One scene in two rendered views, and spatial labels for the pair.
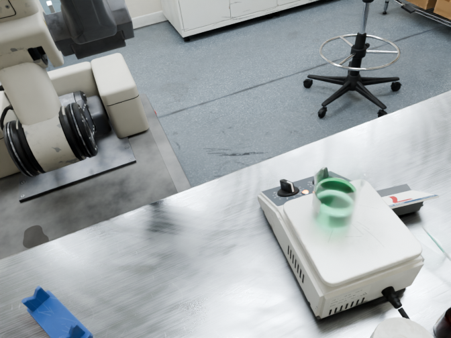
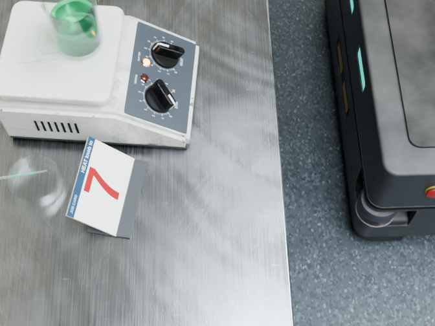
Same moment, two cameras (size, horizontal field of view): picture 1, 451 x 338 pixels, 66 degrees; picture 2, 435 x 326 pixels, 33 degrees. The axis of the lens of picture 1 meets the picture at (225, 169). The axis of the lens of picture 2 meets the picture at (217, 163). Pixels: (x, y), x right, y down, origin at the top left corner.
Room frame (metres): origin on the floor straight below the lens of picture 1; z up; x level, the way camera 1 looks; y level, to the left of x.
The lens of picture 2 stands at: (0.50, -0.52, 1.45)
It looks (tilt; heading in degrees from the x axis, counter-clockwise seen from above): 63 degrees down; 105
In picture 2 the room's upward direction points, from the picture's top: straight up
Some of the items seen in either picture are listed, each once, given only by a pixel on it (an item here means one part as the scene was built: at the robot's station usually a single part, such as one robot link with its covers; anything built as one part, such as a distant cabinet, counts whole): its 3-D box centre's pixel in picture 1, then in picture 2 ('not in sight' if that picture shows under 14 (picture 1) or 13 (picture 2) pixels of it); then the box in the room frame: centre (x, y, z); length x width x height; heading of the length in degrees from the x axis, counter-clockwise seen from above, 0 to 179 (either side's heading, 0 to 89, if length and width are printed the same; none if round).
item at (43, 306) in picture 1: (54, 318); not in sight; (0.20, 0.24, 0.77); 0.10 x 0.03 x 0.04; 47
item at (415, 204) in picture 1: (393, 196); (109, 187); (0.31, -0.24, 0.77); 0.09 x 0.06 x 0.04; 96
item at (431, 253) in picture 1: (425, 244); (35, 181); (0.23, -0.25, 0.76); 0.06 x 0.06 x 0.02
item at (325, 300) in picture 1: (331, 231); (91, 76); (0.25, -0.13, 0.79); 0.22 x 0.13 x 0.08; 12
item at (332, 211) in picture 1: (337, 194); (75, 21); (0.25, -0.12, 0.87); 0.06 x 0.05 x 0.08; 130
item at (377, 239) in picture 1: (347, 227); (60, 51); (0.23, -0.13, 0.83); 0.12 x 0.12 x 0.01; 12
